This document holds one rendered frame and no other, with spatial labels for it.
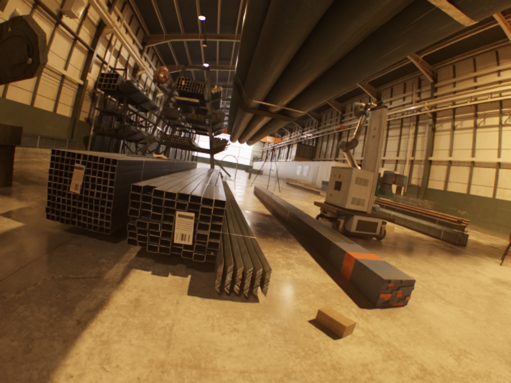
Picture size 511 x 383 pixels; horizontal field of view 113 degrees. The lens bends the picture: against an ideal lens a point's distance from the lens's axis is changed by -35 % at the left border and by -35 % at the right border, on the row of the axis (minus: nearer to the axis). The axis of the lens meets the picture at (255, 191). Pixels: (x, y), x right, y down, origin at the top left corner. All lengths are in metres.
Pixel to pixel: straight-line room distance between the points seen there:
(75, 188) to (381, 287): 1.79
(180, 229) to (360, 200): 2.42
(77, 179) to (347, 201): 2.70
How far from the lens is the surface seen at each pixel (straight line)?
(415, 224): 5.90
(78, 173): 1.61
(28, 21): 2.76
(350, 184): 3.12
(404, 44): 0.81
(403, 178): 3.51
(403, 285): 1.54
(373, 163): 3.51
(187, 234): 1.22
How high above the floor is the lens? 0.58
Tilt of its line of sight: 5 degrees down
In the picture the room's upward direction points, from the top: 11 degrees clockwise
